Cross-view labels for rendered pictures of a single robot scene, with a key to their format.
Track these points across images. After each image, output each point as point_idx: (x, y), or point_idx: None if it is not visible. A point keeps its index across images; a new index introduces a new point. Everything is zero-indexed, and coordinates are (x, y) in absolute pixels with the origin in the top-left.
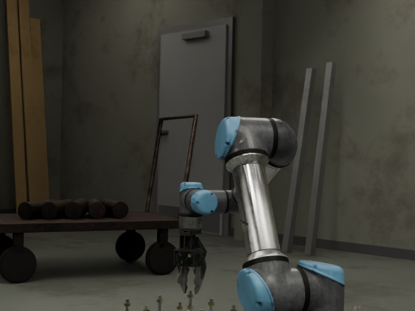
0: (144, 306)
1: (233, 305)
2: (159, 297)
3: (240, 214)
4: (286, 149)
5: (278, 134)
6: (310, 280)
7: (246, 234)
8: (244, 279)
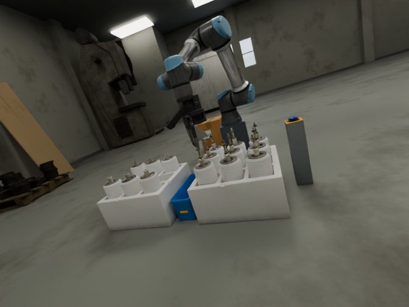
0: (254, 127)
1: (210, 133)
2: (224, 141)
3: (238, 66)
4: None
5: None
6: None
7: (241, 73)
8: (252, 88)
